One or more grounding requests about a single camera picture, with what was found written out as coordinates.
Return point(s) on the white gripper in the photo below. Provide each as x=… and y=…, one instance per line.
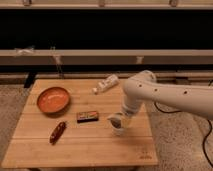
x=128, y=112

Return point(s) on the red-brown snack bar wrapper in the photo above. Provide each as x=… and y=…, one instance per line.
x=58, y=131

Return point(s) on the white ceramic cup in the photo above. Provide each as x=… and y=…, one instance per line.
x=119, y=122

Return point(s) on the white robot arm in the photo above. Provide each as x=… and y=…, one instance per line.
x=197, y=100

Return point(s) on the crumpled clear plastic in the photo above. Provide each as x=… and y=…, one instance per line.
x=24, y=51

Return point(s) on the black table leg bracket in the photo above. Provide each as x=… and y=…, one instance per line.
x=30, y=79

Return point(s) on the grey horizontal rail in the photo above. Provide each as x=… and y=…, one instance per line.
x=84, y=57

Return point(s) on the white plastic bottle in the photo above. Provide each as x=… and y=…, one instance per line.
x=106, y=84

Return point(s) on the orange bowl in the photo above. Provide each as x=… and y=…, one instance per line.
x=53, y=100

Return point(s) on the dark rectangular snack box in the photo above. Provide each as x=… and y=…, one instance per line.
x=87, y=116

